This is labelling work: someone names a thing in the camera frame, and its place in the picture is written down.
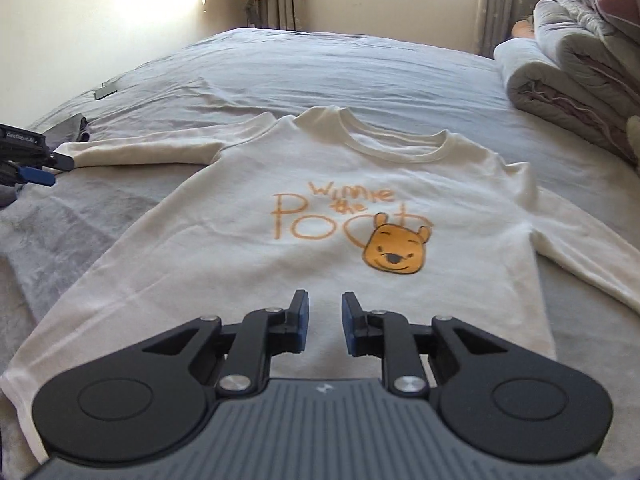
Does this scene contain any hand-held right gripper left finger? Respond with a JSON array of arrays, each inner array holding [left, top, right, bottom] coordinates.
[[141, 289, 310, 397]]

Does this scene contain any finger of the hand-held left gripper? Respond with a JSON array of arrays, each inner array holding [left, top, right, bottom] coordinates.
[[42, 151, 75, 172], [0, 161, 56, 187]]

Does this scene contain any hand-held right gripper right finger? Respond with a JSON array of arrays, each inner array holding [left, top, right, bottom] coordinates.
[[341, 291, 506, 398]]

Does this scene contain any cream printed sweatshirt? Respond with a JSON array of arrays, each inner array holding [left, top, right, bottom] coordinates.
[[0, 105, 640, 466]]

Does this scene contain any dark grey folded cloth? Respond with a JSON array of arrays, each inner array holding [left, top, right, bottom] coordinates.
[[42, 114, 92, 150]]

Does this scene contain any bed with grey sheet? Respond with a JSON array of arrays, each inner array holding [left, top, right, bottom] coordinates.
[[0, 27, 640, 480]]

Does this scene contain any grey folded quilt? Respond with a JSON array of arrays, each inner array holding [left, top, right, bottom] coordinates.
[[494, 0, 640, 177]]

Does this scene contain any light grey folded blanket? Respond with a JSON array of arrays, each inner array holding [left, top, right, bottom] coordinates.
[[551, 0, 640, 53]]

